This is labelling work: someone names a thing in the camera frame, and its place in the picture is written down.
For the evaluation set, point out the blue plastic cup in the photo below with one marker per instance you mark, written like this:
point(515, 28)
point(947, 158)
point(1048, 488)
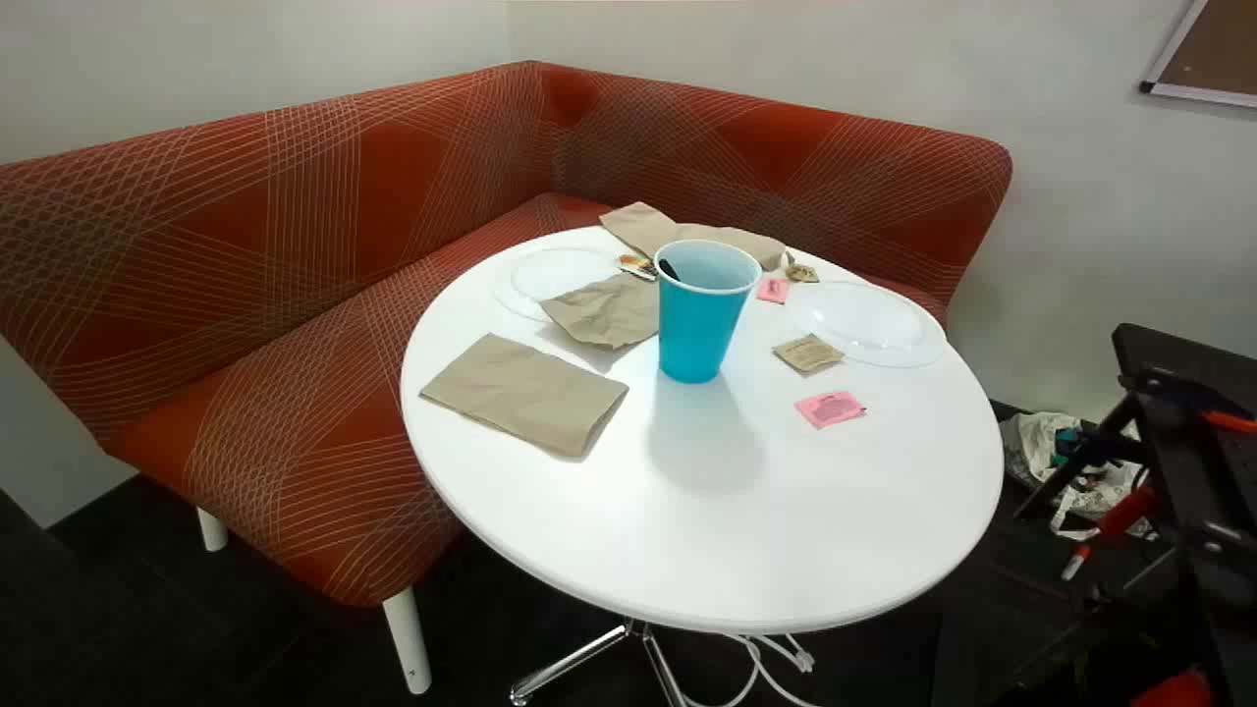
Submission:
point(693, 337)

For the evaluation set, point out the creased brown napkin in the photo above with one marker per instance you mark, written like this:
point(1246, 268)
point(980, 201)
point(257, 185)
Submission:
point(604, 315)

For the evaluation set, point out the large flat brown napkin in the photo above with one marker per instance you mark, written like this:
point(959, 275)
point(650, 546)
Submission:
point(524, 396)

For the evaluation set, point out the clear plastic plate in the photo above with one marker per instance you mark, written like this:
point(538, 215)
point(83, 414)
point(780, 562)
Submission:
point(551, 275)
point(878, 329)

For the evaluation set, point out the folded brown napkin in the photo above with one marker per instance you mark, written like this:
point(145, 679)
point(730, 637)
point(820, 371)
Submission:
point(641, 231)

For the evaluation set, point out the pink sweetener packet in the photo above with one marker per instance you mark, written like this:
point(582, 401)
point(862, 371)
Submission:
point(772, 292)
point(831, 412)

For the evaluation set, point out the brown sugar packet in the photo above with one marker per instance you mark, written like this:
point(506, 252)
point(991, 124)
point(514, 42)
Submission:
point(807, 357)

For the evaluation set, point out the gold brown packet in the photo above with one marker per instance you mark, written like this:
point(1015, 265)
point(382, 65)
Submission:
point(799, 274)

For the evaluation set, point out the chrome table base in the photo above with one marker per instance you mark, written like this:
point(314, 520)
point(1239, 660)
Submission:
point(573, 660)

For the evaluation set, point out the white sofa leg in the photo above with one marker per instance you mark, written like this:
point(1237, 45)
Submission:
point(212, 529)
point(405, 641)

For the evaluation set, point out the orange patterned corner sofa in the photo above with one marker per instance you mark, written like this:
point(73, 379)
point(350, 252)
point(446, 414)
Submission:
point(260, 261)

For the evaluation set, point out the white and teal bundle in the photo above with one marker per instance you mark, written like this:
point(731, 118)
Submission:
point(1048, 444)

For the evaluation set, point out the framed cork board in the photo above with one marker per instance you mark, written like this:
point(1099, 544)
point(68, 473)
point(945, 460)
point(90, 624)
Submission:
point(1222, 45)

